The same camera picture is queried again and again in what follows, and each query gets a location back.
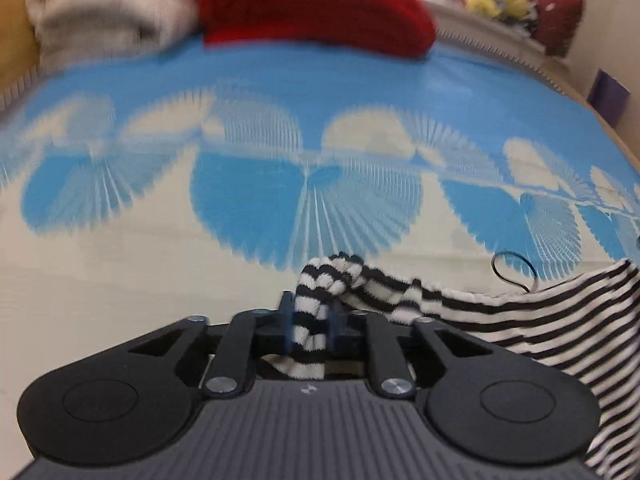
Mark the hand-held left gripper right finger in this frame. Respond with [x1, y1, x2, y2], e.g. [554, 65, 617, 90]
[325, 305, 507, 397]

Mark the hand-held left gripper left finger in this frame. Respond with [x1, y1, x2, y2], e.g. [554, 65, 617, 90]
[127, 290, 301, 396]

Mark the black white striped hooded top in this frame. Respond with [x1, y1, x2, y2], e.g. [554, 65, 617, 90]
[260, 251, 640, 480]

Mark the blue patterned bedsheet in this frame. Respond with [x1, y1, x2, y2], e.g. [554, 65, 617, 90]
[0, 35, 640, 461]

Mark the red folded blanket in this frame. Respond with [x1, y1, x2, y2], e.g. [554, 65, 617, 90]
[197, 0, 439, 59]

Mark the yellow duck plush toy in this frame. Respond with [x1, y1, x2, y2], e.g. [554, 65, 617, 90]
[465, 0, 502, 17]

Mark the purple box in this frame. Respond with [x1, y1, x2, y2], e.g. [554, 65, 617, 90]
[586, 70, 632, 127]

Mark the textured white folded blanket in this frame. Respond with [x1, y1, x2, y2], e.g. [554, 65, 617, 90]
[25, 0, 207, 63]

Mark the dark red cushion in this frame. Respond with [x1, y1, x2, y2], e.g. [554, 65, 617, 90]
[531, 0, 586, 59]

